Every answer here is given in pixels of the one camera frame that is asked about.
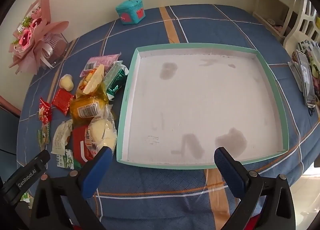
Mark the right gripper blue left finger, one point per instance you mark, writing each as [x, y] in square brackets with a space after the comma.
[93, 172]

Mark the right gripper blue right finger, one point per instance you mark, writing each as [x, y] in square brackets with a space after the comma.
[232, 171]

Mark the red snack pouch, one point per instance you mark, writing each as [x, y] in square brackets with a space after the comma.
[81, 152]

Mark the green white cartoon packet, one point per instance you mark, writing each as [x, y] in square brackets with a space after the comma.
[67, 161]

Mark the clear bag white bun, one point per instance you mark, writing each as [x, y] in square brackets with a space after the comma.
[102, 131]

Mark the white cream snack packet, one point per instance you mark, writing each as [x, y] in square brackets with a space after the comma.
[61, 136]

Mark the golden cake packet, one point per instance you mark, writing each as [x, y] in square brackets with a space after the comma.
[85, 108]

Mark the red patterned square packet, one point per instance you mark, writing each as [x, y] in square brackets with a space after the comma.
[62, 100]

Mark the red cartoon snack packet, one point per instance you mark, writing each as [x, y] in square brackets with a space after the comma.
[45, 111]

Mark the orange cracker snack bag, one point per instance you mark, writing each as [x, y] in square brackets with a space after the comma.
[90, 82]

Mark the green foil snack packet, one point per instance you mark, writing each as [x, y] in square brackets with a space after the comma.
[115, 79]

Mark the pale yellow jelly cup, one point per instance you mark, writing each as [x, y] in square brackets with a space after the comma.
[66, 83]

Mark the pink barcode snack packet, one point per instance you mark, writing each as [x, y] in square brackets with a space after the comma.
[94, 62]

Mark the blue plaid tablecloth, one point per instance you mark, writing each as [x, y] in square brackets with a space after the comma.
[132, 197]

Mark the small green candy packet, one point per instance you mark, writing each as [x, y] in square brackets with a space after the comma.
[43, 136]

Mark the teal-rimmed white cardboard tray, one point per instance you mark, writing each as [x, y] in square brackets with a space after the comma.
[183, 101]

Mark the glass vase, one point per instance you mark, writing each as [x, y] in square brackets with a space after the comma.
[53, 48]

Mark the stack of booklets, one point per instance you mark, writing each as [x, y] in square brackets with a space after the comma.
[305, 69]

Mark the pink paper flower bouquet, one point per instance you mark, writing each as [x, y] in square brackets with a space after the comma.
[29, 35]

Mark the teal box with pink hearts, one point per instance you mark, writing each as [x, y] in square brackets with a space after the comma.
[131, 12]

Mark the white lattice chair back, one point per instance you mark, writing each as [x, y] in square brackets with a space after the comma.
[305, 27]

